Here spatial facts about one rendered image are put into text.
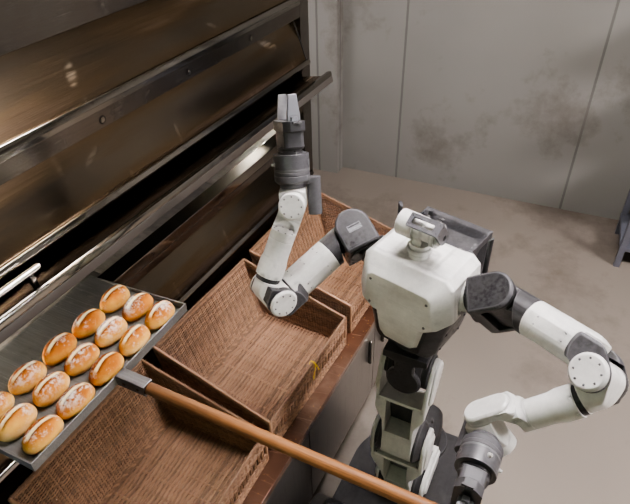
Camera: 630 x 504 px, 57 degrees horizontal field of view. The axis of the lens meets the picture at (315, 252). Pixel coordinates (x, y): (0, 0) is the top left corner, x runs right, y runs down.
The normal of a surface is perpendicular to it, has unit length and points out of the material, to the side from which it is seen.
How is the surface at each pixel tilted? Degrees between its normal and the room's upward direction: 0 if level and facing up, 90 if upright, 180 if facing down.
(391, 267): 45
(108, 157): 70
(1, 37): 90
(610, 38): 90
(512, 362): 0
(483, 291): 40
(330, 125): 90
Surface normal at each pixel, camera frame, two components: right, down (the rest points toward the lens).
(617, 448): -0.02, -0.79
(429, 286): -0.48, -0.22
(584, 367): -0.67, -0.33
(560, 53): -0.40, 0.57
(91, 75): 0.82, -0.02
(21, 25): 0.88, 0.27
